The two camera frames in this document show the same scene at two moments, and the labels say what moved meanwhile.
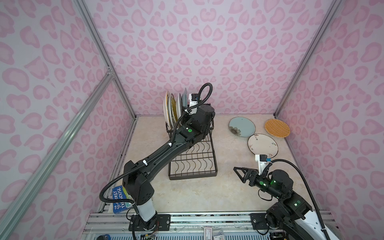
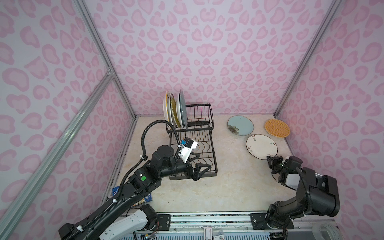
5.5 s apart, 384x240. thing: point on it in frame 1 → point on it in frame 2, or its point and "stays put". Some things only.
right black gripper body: (257, 180) → (275, 164)
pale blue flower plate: (242, 126) stays put
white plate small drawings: (260, 144) stays put
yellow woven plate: (174, 108) stays put
